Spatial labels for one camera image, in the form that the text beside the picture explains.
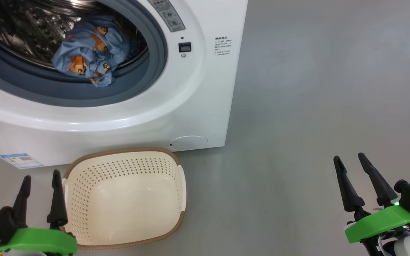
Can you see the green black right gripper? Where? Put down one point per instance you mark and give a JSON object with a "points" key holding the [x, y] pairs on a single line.
{"points": [[379, 222]]}

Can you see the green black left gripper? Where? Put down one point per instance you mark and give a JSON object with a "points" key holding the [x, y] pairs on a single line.
{"points": [[41, 241]]}

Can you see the cream perforated laundry basket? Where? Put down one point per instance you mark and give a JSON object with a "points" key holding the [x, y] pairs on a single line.
{"points": [[126, 209]]}

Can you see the grey rubber door gasket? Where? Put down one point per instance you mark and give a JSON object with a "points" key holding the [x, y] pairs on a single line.
{"points": [[144, 71]]}

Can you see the white front-load washing machine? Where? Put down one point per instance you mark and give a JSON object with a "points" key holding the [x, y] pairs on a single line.
{"points": [[190, 92]]}

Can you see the black door lock latch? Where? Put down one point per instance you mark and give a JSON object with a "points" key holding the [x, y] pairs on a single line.
{"points": [[184, 47]]}

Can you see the blue white energy label sticker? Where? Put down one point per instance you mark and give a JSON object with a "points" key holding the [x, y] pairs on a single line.
{"points": [[21, 160]]}

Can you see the round white filter cover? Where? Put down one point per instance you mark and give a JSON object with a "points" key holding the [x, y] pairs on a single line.
{"points": [[189, 143]]}

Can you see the grey control panel strip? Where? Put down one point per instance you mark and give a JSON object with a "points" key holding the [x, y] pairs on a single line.
{"points": [[167, 16]]}

